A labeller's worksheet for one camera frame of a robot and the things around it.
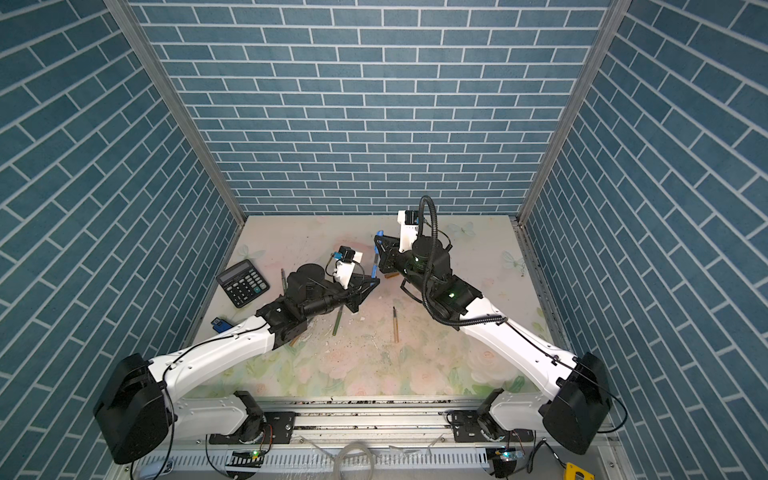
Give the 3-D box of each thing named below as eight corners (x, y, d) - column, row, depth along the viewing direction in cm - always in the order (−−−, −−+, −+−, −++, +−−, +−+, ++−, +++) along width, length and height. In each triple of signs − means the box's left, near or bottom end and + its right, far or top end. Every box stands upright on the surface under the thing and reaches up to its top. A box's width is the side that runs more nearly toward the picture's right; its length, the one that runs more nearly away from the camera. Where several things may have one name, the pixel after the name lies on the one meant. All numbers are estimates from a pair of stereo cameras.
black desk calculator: (219, 282, 104) (214, 276, 101) (250, 263, 109) (247, 257, 107) (238, 309, 97) (234, 304, 94) (271, 287, 103) (268, 282, 100)
